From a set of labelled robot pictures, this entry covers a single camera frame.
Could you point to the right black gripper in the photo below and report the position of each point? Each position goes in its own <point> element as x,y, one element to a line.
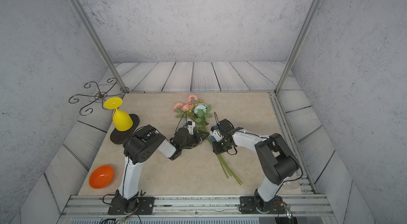
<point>216,149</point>

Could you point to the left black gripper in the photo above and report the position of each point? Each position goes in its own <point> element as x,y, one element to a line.
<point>198,137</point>

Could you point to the artificial flower bouquet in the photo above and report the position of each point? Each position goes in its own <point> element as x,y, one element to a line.
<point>196,109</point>

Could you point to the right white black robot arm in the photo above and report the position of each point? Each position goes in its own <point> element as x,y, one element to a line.
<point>277,160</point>

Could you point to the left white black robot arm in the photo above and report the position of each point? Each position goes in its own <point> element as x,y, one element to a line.
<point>146,141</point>

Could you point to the yellow plastic goblet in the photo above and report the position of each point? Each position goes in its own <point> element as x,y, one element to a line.
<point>121,119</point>

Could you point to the black oval tray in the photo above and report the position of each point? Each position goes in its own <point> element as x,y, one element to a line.
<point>119,137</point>

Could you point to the clear plastic cup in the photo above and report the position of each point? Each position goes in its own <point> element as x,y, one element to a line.
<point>291,185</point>

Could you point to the orange plastic bowl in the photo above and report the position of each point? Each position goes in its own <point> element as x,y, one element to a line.
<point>101,177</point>

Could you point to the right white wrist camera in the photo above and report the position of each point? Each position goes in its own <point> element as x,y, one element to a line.
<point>214,131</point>

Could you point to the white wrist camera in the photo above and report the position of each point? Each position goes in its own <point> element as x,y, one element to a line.
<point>190,125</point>
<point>214,131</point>

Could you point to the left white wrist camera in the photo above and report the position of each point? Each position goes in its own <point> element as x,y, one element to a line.
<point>190,125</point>

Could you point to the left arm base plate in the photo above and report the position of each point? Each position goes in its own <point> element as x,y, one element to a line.
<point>138,205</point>

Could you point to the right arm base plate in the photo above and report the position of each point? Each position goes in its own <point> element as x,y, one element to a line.
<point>262,205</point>

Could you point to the curly metal wire stand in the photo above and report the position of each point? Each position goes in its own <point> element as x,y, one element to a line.
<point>100,96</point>

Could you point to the aluminium rail front frame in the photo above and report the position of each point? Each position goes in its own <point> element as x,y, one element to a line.
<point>204,209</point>

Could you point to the right aluminium corner post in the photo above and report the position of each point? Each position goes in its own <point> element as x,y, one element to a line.
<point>312,11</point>

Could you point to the aluminium corner post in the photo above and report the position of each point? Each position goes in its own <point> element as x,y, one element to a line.
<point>312,11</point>
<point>86,23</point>

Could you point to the left aluminium corner post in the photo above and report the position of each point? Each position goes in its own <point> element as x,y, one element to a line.
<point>86,23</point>

